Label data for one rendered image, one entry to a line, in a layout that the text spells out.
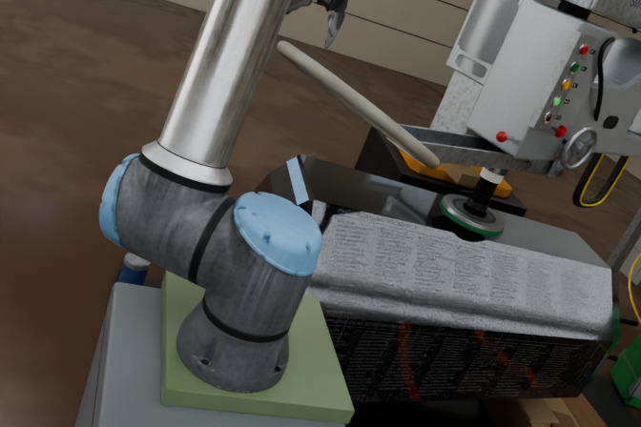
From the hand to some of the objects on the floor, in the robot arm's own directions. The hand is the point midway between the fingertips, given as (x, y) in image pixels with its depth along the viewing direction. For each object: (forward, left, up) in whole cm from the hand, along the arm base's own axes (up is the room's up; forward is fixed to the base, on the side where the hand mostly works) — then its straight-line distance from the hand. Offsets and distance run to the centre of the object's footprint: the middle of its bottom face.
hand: (302, 32), depth 166 cm
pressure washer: (+25, -236, -127) cm, 270 cm away
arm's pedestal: (-76, +17, -128) cm, 150 cm away
